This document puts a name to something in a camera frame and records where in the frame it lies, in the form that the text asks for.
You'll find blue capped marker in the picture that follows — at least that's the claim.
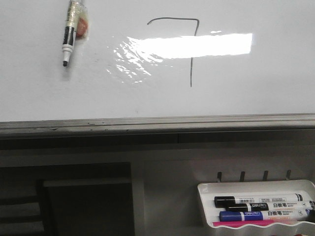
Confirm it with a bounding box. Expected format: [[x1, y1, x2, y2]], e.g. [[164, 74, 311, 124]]
[[219, 209, 311, 222]]

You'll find pink eraser strip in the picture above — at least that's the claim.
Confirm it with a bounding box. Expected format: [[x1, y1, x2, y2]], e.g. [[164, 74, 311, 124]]
[[213, 220, 275, 228]]

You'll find dark chair backrest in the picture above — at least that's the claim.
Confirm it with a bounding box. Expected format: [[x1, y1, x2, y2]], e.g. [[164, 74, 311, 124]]
[[0, 163, 134, 236]]

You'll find top black capped marker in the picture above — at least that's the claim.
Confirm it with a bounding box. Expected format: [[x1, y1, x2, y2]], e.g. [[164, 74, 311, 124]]
[[214, 193, 304, 207]]

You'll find white whiteboard surface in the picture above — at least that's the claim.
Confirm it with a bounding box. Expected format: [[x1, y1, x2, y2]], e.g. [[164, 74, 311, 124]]
[[0, 0, 315, 121]]

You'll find metal tray hook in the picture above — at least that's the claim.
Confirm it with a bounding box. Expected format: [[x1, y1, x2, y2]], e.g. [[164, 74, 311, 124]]
[[240, 171, 246, 182], [217, 172, 222, 183], [285, 170, 291, 180], [262, 170, 269, 181]]

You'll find white plastic marker tray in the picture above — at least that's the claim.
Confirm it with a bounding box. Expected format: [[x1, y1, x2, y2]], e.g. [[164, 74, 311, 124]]
[[197, 180, 315, 236]]

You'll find black whiteboard marker with tape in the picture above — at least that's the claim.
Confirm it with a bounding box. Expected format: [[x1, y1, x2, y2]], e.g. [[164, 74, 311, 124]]
[[62, 0, 89, 67]]

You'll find middle black capped marker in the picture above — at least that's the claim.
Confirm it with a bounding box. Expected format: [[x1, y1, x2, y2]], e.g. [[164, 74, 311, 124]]
[[225, 201, 315, 212]]

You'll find grey aluminium whiteboard ledge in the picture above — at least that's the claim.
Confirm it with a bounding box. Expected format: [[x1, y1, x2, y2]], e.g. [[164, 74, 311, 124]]
[[0, 113, 315, 139]]

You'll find black capped marker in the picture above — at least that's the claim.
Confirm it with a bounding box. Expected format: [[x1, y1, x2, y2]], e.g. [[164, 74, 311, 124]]
[[225, 201, 315, 212], [214, 193, 304, 207]]

